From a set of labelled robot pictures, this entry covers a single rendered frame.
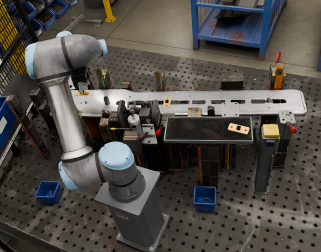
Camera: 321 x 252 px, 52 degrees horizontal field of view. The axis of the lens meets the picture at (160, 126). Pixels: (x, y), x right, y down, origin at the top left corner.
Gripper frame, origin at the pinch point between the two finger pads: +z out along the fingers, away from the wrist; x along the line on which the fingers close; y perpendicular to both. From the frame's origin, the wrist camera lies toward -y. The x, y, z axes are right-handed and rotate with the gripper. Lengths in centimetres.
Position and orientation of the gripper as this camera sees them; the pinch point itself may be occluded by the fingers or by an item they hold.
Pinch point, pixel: (81, 90)
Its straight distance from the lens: 185.8
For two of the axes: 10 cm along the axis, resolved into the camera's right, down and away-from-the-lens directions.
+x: 1.2, -7.5, 6.6
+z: 1.2, 6.7, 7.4
